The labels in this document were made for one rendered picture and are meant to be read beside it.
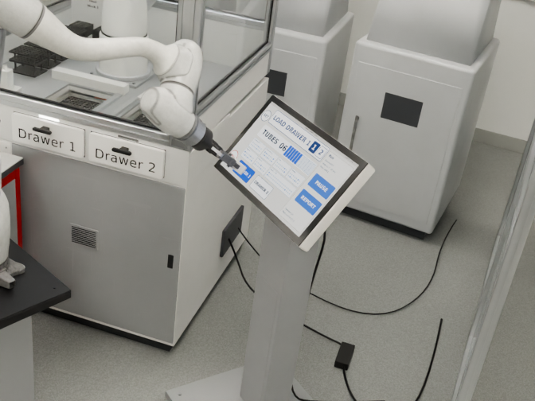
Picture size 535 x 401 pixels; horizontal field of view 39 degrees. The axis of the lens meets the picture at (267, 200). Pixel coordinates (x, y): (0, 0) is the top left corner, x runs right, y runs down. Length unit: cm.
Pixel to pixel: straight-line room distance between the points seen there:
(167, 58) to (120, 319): 133
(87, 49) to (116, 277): 125
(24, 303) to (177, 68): 78
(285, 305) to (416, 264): 158
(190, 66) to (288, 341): 104
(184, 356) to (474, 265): 172
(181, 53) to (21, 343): 97
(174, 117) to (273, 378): 108
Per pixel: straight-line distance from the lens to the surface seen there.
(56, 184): 299
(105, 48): 209
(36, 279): 227
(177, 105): 217
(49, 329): 334
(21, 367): 247
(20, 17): 196
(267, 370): 275
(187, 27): 252
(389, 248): 412
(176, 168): 271
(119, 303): 314
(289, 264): 247
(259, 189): 236
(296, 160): 233
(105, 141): 278
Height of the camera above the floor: 212
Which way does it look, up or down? 29 degrees down
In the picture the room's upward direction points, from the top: 8 degrees clockwise
